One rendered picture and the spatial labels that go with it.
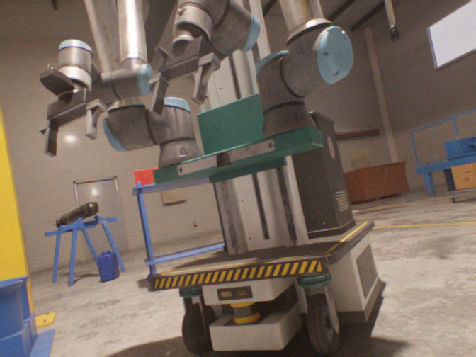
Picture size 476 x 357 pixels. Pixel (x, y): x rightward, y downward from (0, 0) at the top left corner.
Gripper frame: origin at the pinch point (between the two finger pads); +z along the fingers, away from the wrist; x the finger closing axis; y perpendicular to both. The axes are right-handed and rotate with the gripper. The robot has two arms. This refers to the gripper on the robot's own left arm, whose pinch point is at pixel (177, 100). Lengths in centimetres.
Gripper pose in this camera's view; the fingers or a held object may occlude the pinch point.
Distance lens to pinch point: 86.8
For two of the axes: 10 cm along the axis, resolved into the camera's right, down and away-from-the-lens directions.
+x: 8.0, -0.8, -5.9
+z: -1.4, 9.4, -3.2
